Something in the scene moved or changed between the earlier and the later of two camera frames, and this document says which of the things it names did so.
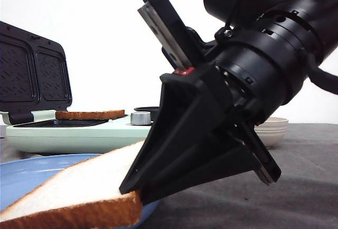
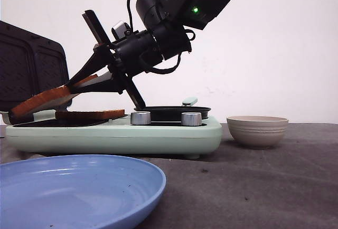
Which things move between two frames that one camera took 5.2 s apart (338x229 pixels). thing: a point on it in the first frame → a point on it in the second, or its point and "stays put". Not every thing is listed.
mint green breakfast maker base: [79, 136] stays put
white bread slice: [89, 114] stays put
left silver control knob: [140, 118] stays put
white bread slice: [86, 196] → [24, 112]
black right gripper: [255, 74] → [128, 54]
